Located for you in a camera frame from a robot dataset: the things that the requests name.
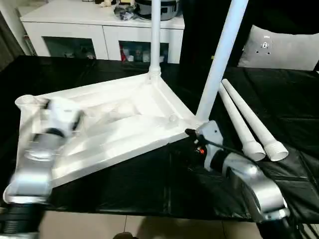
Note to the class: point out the black robot foot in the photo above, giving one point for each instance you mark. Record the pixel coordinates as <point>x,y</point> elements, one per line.
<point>123,235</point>

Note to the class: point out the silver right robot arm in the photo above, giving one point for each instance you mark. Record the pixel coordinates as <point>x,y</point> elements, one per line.
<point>261,184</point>

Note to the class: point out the black work mat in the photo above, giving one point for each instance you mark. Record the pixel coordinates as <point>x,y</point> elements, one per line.
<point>274,112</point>

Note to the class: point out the black cabinet with gold label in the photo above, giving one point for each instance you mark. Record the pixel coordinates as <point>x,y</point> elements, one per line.
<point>197,32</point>

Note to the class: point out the white glass-door cabinet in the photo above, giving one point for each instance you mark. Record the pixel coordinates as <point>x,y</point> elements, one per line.
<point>74,27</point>

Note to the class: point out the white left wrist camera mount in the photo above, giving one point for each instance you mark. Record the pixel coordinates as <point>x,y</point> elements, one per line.
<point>62,114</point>

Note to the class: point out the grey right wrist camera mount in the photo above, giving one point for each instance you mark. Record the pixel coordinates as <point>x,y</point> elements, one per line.
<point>211,134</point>

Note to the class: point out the grey round helmet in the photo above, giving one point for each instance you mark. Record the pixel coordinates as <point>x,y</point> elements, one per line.
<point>169,10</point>

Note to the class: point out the white plastic table leg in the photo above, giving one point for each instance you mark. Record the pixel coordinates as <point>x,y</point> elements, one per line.
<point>254,117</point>
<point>219,62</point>
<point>155,37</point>
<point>236,117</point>

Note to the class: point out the small white jar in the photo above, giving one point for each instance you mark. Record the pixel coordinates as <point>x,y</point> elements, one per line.
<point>145,57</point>
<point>130,58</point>

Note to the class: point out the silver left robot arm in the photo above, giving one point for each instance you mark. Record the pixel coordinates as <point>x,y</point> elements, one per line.
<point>32,174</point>

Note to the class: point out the grey cushion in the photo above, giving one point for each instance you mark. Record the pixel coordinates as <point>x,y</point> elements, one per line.
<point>286,52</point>

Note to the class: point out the white plastic table top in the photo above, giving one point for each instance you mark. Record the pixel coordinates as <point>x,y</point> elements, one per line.
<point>112,129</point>

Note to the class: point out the dark clutter pile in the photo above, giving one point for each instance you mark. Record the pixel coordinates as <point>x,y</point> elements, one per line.
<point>124,13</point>

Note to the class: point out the grey curtain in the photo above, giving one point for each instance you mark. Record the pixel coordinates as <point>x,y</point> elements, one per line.
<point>10,42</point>

